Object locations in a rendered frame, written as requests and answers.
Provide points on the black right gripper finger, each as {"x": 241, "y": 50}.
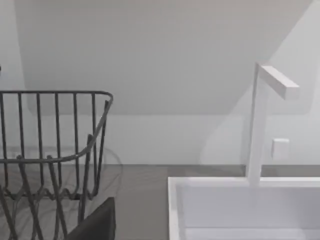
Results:
{"x": 100, "y": 222}

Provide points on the white sink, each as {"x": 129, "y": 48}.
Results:
{"x": 225, "y": 207}

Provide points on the tall white tap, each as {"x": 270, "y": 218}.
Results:
{"x": 257, "y": 130}

